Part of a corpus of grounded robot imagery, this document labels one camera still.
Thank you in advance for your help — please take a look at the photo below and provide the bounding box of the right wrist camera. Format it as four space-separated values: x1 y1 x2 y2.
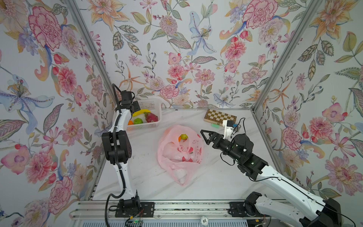
223 120 234 140

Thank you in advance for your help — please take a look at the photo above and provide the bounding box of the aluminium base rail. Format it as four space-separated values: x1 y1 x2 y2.
69 200 301 220

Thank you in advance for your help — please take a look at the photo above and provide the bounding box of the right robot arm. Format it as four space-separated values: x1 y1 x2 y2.
200 130 343 227

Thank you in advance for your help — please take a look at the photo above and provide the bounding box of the red dragon fruit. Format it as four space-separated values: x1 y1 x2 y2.
144 113 159 123

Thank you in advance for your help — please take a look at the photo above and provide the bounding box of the green apple fruit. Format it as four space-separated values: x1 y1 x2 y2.
133 118 144 124

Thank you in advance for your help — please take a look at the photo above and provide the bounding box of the pink plastic bag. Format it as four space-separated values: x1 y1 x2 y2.
157 125 204 186

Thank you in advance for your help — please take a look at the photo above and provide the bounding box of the wooden chessboard box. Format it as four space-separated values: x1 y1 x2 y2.
204 109 237 125

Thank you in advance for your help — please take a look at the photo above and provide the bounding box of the yellow banana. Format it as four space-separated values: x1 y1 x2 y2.
132 109 151 117

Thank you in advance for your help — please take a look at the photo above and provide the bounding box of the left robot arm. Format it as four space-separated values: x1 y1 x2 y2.
102 87 142 218

